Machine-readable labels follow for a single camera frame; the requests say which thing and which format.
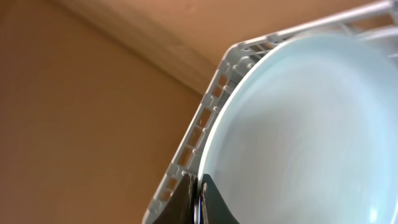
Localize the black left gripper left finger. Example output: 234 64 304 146
153 174 197 224

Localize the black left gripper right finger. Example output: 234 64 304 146
200 174 239 224

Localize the light blue round plate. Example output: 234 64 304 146
198 34 397 223

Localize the grey plastic dishwasher rack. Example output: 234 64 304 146
142 0 397 224

